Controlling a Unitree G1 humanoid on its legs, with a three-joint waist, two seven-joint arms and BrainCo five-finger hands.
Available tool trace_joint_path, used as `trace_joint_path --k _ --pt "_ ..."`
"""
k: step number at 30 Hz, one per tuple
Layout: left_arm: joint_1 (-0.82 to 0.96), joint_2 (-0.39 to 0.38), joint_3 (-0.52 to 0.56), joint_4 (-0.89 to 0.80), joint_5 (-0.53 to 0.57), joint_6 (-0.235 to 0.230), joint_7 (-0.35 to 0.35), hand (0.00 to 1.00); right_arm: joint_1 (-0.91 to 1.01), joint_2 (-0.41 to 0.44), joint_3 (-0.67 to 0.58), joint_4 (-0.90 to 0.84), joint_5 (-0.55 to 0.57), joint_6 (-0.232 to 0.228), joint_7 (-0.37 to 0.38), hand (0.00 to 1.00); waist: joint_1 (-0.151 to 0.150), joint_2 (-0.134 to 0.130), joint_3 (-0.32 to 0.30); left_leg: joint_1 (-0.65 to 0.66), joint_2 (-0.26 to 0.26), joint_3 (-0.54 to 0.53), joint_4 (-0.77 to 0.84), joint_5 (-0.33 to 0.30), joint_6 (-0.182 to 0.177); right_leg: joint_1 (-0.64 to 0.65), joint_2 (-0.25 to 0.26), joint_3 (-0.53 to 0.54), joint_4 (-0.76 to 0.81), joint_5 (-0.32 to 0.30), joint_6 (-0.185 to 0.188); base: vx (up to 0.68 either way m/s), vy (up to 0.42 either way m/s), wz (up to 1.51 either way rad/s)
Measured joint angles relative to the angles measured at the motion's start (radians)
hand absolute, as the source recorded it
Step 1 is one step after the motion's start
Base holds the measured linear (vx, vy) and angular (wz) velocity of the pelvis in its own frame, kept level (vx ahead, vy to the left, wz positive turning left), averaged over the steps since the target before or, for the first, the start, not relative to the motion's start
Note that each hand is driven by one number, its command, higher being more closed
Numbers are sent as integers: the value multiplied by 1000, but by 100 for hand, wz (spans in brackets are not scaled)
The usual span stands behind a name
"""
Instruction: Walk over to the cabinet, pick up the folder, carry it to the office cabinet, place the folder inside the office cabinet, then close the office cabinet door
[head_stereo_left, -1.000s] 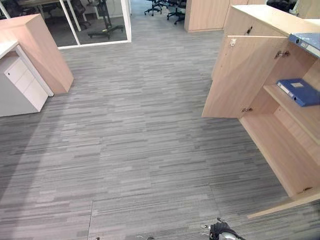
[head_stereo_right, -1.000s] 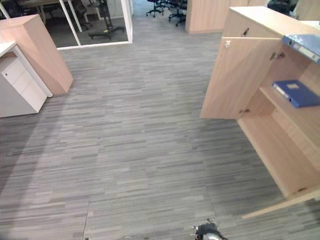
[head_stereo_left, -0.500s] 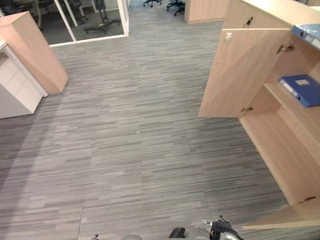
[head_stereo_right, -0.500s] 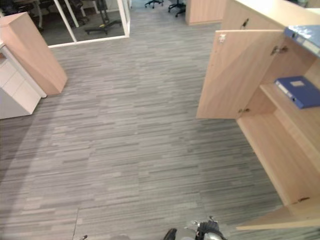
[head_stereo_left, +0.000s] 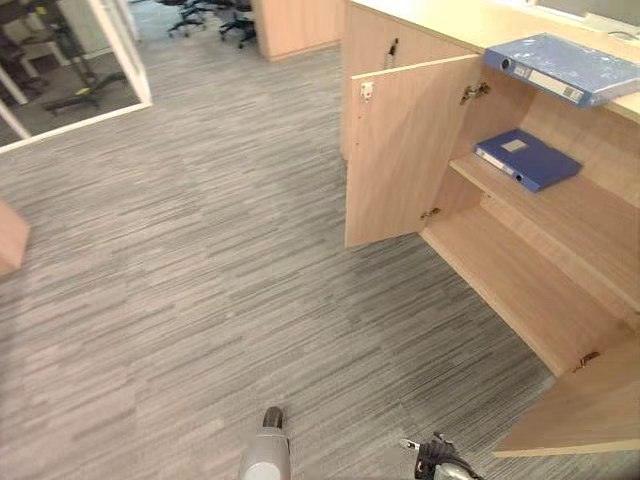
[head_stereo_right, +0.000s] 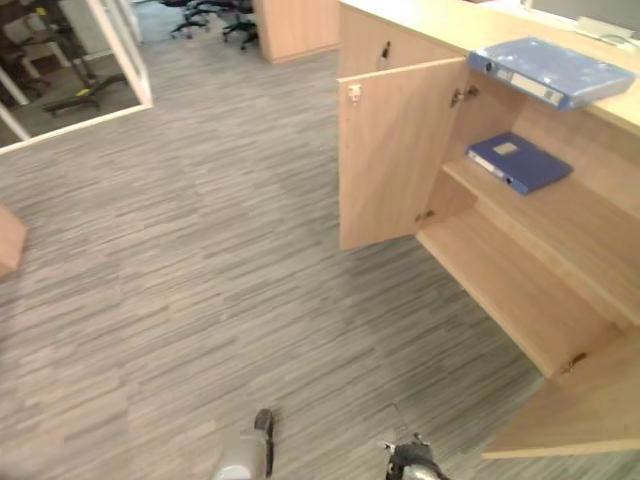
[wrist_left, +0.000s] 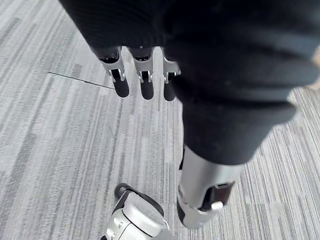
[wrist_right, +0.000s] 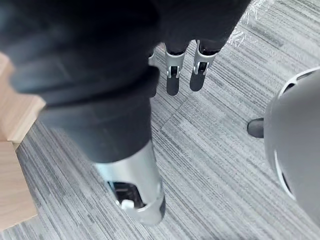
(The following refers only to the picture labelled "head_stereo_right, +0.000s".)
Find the wooden cabinet shelf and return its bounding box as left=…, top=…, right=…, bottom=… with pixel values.
left=442, top=159, right=640, bottom=326

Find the dark blue folder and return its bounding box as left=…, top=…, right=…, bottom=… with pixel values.
left=465, top=131, right=575, bottom=196

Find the black stand with base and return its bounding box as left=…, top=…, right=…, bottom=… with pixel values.
left=43, top=0, right=129, bottom=117

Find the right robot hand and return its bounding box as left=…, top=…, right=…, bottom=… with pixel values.
left=382, top=432, right=449, bottom=480

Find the white small table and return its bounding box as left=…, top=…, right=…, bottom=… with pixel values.
left=24, top=39, right=69, bottom=77

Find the plain wooden cabinet door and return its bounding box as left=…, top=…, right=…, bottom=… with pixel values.
left=482, top=319, right=640, bottom=460

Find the black office chair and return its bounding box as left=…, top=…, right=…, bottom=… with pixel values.
left=169, top=0, right=217, bottom=40
left=219, top=0, right=259, bottom=51

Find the wooden cabinet door with latch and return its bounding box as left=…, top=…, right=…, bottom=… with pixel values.
left=335, top=55, right=471, bottom=251

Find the white framed glass partition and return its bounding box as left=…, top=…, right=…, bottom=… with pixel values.
left=0, top=0, right=154, bottom=156

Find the tall light wood cabinet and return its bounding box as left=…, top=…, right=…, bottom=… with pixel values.
left=252, top=0, right=341, bottom=65

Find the light wood office cabinet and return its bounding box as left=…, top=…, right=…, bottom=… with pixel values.
left=337, top=0, right=640, bottom=381

